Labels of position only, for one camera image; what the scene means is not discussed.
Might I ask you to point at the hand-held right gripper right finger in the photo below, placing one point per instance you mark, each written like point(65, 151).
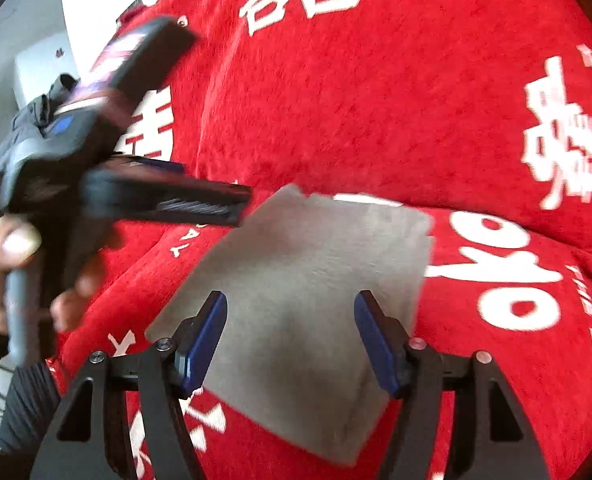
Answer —
point(375, 345)

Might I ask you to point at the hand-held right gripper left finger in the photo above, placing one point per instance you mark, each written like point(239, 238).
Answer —
point(203, 345)

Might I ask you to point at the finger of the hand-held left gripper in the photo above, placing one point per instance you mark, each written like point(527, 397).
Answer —
point(176, 192)
point(146, 50)

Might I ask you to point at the grey small garment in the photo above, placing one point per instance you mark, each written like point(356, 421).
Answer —
point(301, 270)

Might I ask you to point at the red printed blanket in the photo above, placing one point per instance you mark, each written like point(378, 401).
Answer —
point(375, 110)

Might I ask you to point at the white appliance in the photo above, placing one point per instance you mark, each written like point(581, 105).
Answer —
point(38, 75)

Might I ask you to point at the person's left hand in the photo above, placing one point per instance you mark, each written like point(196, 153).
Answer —
point(11, 245)

